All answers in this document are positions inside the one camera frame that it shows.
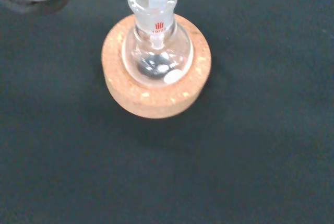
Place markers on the black cloth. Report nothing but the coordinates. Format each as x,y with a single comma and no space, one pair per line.
235,156

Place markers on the glass round-bottom flask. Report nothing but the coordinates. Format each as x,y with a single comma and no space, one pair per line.
156,62

